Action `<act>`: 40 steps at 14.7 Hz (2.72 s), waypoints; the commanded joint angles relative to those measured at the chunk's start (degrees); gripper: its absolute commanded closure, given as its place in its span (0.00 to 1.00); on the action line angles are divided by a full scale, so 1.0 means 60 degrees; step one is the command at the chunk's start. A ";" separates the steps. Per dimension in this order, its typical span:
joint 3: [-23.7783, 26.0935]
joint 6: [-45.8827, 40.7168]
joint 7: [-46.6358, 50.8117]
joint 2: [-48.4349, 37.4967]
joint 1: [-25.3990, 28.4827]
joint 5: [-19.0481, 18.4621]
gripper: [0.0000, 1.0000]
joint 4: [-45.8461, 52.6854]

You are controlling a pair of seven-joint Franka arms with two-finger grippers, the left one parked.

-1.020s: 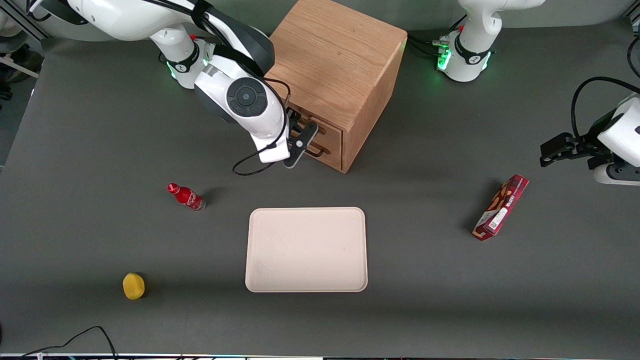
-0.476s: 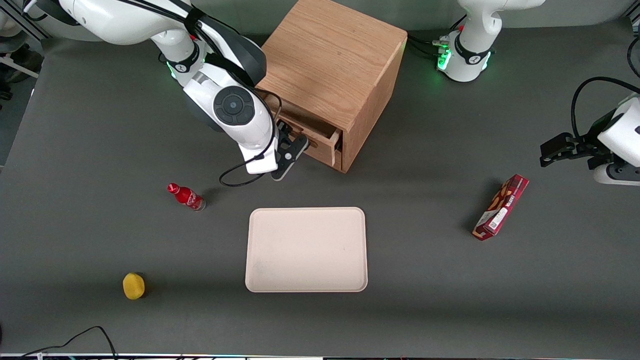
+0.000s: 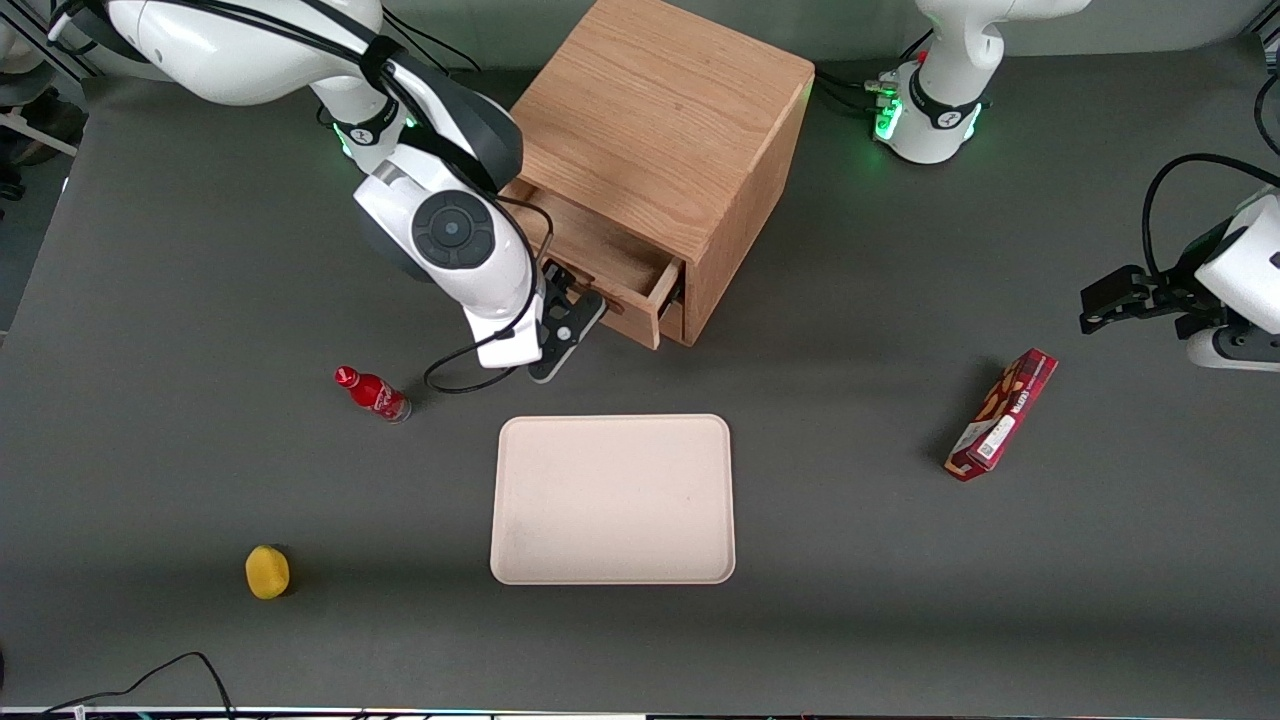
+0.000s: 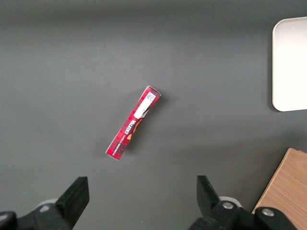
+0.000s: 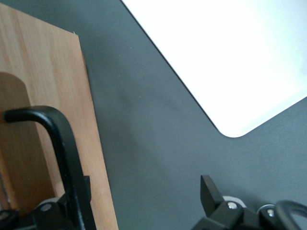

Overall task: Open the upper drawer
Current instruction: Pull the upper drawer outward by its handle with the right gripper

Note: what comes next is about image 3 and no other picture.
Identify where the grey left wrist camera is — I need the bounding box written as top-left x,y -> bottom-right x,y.
1186,326 -> 1280,374

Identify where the red cola bottle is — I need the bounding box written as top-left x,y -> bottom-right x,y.
333,365 -> 413,425

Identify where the yellow lemon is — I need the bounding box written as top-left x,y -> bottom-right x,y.
245,544 -> 292,601

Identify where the beige plastic tray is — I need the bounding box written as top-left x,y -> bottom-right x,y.
489,413 -> 737,586

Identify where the white metal bar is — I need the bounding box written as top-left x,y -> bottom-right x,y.
0,108 -> 81,158

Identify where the red snack box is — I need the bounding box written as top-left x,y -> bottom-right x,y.
944,347 -> 1060,483

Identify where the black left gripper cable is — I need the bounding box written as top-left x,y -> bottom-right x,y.
1142,152 -> 1280,281

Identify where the black hanging cable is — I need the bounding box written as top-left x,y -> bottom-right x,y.
1254,70 -> 1280,157

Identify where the black looped gripper cable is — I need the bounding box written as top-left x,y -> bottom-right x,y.
423,340 -> 521,395

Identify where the wooden drawer cabinet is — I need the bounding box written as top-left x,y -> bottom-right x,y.
505,0 -> 816,348

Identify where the black cable along right arm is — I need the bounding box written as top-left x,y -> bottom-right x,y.
48,0 -> 556,266

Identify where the black table cable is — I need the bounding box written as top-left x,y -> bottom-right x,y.
40,651 -> 237,720

